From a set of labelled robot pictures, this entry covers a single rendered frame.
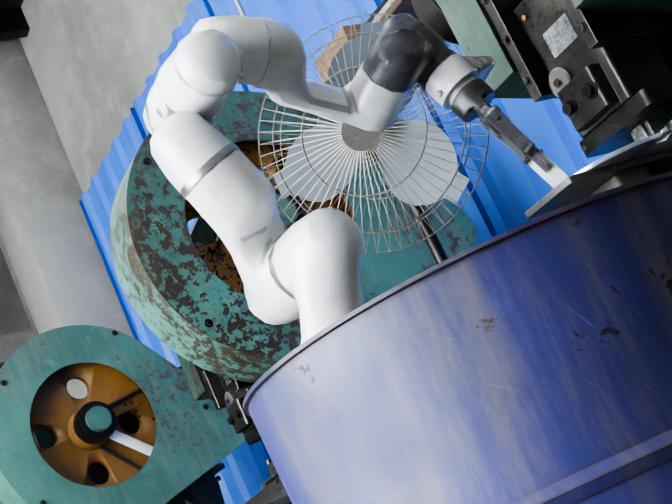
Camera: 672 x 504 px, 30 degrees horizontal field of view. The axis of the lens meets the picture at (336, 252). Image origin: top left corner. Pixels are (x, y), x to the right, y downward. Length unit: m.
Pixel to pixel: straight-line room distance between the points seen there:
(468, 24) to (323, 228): 0.80
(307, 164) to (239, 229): 1.28
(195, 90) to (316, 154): 1.26
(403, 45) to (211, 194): 0.48
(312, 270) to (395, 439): 0.97
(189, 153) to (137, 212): 1.50
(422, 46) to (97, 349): 3.14
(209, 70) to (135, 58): 4.78
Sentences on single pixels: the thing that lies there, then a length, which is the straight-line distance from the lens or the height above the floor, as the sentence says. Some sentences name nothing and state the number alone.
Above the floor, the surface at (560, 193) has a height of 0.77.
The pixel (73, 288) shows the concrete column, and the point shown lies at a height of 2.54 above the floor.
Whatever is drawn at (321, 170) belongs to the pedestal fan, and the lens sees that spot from 3.08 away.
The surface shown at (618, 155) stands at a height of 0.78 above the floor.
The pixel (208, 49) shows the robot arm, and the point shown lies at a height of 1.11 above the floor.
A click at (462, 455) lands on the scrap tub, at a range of 0.79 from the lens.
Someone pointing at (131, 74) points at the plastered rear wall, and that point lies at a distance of 6.69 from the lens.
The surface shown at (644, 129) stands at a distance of 2.31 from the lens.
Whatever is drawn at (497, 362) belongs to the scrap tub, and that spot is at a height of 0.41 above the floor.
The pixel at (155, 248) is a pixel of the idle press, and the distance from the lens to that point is 3.29.
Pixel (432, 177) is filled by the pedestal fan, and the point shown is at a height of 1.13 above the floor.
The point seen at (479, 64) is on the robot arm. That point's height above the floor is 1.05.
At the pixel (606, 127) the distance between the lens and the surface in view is 2.30.
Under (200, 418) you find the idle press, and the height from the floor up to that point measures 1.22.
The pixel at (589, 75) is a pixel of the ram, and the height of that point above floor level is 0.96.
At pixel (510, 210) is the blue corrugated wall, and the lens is 4.34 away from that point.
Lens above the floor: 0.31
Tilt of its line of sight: 15 degrees up
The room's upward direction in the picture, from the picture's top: 25 degrees counter-clockwise
